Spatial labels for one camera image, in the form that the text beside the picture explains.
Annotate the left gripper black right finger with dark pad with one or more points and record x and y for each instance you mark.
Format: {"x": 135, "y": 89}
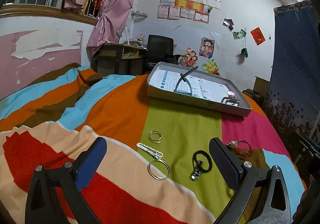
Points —
{"x": 272, "y": 205}

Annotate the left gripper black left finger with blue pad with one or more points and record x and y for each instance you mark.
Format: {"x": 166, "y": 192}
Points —
{"x": 43, "y": 204}

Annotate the large silver bangle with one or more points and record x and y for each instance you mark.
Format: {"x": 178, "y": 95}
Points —
{"x": 159, "y": 178}

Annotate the white pearl hair clip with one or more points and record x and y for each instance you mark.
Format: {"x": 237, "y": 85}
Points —
{"x": 151, "y": 151}

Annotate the black rhinestone hair clip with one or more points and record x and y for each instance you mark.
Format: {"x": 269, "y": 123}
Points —
{"x": 197, "y": 170}

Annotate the grey jewelry tray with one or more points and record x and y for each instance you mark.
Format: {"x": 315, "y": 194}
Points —
{"x": 208, "y": 89}

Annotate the silver clip with pink gem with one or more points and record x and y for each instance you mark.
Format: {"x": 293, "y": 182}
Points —
{"x": 231, "y": 99}

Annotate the dark blue wardrobe curtain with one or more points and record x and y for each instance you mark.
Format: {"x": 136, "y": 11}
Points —
{"x": 292, "y": 100}

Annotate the colourful striped bed blanket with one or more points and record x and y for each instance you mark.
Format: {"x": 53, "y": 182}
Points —
{"x": 60, "y": 114}

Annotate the yellow bear poster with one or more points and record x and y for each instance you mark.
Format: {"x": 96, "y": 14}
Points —
{"x": 211, "y": 67}

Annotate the blue-grey headband in tray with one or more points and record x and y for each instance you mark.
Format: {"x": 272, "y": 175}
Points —
{"x": 183, "y": 78}

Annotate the wooden desk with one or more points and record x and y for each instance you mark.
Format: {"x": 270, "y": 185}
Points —
{"x": 117, "y": 53}

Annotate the cartoon family poster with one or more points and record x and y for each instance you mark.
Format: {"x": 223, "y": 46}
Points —
{"x": 189, "y": 59}

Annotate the cartoon boy poster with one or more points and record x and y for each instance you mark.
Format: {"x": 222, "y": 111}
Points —
{"x": 207, "y": 48}

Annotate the white desk lamp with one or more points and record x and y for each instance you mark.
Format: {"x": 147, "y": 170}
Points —
{"x": 123, "y": 36}

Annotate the black office chair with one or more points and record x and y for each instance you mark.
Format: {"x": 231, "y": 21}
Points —
{"x": 159, "y": 49}

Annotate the pink curtain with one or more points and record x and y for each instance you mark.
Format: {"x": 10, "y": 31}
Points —
{"x": 113, "y": 16}

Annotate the green wall hook ornament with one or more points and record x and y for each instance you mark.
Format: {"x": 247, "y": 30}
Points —
{"x": 244, "y": 52}

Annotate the red paper wall decoration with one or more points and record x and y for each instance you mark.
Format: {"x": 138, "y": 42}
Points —
{"x": 257, "y": 36}

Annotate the green wall pictures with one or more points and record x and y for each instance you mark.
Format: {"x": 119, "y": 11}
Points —
{"x": 239, "y": 34}

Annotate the wall photos cluster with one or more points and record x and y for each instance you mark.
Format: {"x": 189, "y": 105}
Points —
{"x": 229, "y": 24}

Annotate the wall certificates cluster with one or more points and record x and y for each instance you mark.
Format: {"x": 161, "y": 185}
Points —
{"x": 194, "y": 10}

